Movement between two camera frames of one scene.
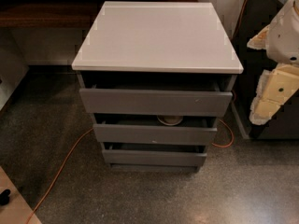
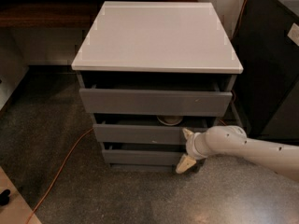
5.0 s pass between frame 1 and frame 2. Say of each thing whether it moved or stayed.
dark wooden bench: stayed
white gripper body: moved
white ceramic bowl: stayed
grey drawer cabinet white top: stayed
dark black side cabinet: stayed
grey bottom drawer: stayed
